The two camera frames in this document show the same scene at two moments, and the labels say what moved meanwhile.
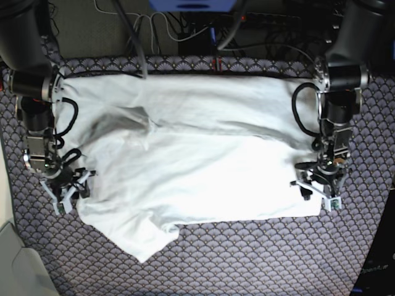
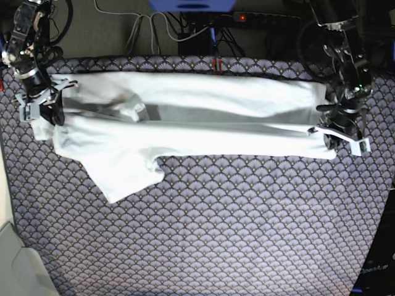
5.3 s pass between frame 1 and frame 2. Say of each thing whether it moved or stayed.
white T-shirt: moved
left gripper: moved
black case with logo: stayed
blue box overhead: stayed
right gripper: moved
